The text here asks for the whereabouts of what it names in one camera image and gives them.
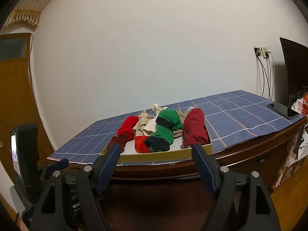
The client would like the blue plaid tablecloth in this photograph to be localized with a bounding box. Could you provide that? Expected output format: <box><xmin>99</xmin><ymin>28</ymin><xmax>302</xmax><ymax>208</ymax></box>
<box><xmin>47</xmin><ymin>90</ymin><xmax>305</xmax><ymax>165</ymax></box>

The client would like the white plastic bag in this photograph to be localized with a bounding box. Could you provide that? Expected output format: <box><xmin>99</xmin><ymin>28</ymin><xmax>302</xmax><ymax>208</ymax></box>
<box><xmin>291</xmin><ymin>98</ymin><xmax>308</xmax><ymax>116</ymax></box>

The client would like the green underwear with dark band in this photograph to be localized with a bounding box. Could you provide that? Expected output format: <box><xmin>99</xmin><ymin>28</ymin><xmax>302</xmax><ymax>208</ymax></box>
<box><xmin>144</xmin><ymin>108</ymin><xmax>183</xmax><ymax>152</ymax></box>

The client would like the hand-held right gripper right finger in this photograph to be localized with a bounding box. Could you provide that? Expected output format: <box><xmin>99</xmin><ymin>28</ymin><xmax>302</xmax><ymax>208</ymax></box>
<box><xmin>191</xmin><ymin>143</ymin><xmax>282</xmax><ymax>231</ymax></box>

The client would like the pink striped cloth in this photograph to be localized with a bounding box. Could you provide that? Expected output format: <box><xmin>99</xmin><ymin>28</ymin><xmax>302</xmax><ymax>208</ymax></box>
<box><xmin>274</xmin><ymin>131</ymin><xmax>305</xmax><ymax>188</ymax></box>

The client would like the dark wooden dresser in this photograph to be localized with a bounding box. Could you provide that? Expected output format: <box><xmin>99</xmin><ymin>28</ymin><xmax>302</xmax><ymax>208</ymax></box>
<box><xmin>47</xmin><ymin>115</ymin><xmax>308</xmax><ymax>231</ymax></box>

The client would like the dark pink underwear white waistband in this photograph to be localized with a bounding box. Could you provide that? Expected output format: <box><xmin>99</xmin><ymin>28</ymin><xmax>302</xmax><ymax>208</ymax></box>
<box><xmin>182</xmin><ymin>106</ymin><xmax>209</xmax><ymax>147</ymax></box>

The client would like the yellow fringed curtain valance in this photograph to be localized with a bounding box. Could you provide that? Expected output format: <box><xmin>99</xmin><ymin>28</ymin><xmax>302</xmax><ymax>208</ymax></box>
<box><xmin>4</xmin><ymin>10</ymin><xmax>40</xmax><ymax>27</ymax></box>

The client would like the gold cardboard box tray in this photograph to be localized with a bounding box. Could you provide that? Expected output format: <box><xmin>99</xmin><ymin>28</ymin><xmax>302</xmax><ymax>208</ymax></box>
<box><xmin>100</xmin><ymin>135</ymin><xmax>213</xmax><ymax>163</ymax></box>

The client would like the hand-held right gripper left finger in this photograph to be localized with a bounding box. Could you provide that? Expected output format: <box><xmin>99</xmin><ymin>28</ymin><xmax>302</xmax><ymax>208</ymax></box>
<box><xmin>29</xmin><ymin>143</ymin><xmax>121</xmax><ymax>231</ymax></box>

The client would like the black cable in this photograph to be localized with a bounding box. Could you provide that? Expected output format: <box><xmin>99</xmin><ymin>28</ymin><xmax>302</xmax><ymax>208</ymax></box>
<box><xmin>256</xmin><ymin>55</ymin><xmax>268</xmax><ymax>99</ymax></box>
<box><xmin>259</xmin><ymin>56</ymin><xmax>272</xmax><ymax>100</ymax></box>

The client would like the black smartphone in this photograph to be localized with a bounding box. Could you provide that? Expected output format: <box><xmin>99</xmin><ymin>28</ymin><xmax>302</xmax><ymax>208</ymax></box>
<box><xmin>268</xmin><ymin>102</ymin><xmax>304</xmax><ymax>120</ymax></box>

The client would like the red underwear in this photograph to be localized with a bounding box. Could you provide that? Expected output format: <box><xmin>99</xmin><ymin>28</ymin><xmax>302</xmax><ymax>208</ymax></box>
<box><xmin>117</xmin><ymin>116</ymin><xmax>139</xmax><ymax>141</ymax></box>

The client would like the brown wooden door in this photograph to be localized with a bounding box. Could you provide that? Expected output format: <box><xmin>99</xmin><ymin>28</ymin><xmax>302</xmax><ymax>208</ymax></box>
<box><xmin>0</xmin><ymin>32</ymin><xmax>56</xmax><ymax>171</ymax></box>

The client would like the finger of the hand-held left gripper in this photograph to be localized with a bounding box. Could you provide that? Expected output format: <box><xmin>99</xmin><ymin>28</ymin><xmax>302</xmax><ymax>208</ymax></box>
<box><xmin>40</xmin><ymin>158</ymin><xmax>70</xmax><ymax>174</ymax></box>

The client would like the black television screen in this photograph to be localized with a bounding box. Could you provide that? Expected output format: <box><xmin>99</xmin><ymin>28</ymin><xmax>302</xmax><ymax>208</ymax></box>
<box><xmin>279</xmin><ymin>37</ymin><xmax>308</xmax><ymax>112</ymax></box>

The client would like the small maroon underwear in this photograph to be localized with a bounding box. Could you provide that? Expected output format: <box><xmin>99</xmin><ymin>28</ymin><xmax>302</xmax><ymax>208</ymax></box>
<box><xmin>107</xmin><ymin>135</ymin><xmax>127</xmax><ymax>153</ymax></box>

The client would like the beige striped underwear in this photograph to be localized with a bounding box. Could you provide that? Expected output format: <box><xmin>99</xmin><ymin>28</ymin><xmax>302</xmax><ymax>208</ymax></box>
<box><xmin>172</xmin><ymin>109</ymin><xmax>186</xmax><ymax>140</ymax></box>

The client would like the orange-red underwear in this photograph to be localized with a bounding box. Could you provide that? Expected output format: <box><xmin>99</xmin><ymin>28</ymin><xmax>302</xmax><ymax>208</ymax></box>
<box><xmin>134</xmin><ymin>135</ymin><xmax>154</xmax><ymax>154</ymax></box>

